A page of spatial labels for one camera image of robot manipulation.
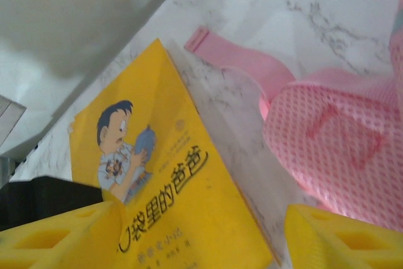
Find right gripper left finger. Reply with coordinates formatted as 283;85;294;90
0;201;124;269

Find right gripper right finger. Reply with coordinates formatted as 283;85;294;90
285;204;403;269

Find pink school backpack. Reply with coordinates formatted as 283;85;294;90
183;0;403;235

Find yellow cartoon paperback book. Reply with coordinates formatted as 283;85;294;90
68;38;283;269

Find aluminium side rail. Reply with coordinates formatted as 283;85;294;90
0;94;27;158

